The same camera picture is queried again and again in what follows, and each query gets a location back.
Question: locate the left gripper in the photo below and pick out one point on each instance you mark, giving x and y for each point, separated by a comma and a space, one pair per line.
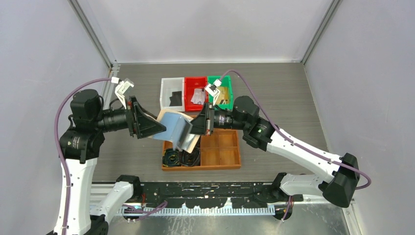
145, 123

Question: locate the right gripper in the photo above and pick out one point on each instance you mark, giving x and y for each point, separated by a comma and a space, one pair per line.
202, 125

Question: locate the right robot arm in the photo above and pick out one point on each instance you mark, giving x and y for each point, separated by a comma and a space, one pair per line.
333, 177

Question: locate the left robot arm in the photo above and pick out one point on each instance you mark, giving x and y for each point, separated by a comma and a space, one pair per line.
78, 150

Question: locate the white card in red bin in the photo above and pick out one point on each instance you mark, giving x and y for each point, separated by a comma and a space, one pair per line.
198, 97

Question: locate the black card in white bin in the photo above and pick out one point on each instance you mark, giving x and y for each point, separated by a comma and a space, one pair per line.
175, 99

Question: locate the gold cards in green bin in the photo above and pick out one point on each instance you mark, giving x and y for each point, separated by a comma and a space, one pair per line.
224, 96

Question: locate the large rolled black belt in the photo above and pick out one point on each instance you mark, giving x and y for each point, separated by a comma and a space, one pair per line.
190, 159

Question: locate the wooden compartment tray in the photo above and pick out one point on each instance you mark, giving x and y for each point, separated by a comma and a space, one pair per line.
219, 151

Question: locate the white plastic bin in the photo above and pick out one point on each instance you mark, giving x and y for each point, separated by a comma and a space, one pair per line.
169, 85

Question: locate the rolled belt bottom left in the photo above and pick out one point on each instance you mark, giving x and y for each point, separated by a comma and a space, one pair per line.
170, 158

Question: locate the red plastic bin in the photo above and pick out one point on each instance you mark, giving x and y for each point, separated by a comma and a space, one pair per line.
191, 83

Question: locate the green plastic bin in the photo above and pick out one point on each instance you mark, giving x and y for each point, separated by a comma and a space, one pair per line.
226, 82

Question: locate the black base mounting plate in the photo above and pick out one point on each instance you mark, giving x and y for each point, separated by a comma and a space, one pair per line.
207, 195

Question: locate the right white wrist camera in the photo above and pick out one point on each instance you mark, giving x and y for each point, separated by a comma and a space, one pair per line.
214, 91

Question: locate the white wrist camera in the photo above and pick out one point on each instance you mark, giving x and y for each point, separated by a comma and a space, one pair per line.
214, 91
122, 88

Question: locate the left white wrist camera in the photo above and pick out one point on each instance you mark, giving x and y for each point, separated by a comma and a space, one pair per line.
122, 88

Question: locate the aluminium front rail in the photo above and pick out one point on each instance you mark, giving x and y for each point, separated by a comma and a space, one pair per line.
136, 210

